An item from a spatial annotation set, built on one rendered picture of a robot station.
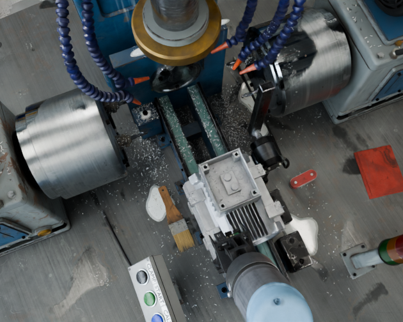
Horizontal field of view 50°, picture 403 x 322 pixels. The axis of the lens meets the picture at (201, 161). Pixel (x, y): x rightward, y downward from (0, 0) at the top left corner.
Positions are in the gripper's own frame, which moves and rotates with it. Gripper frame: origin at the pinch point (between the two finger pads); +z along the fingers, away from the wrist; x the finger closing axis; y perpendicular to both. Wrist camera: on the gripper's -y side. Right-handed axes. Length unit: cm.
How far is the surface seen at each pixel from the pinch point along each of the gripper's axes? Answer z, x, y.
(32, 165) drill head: 12.5, 33.5, 30.1
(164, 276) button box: 2.1, 15.2, -2.6
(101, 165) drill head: 12.8, 19.6, 24.5
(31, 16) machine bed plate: 76, 29, 72
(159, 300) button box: -1.6, 17.9, -5.5
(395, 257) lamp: -8.8, -33.1, -14.3
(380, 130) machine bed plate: 34, -62, 0
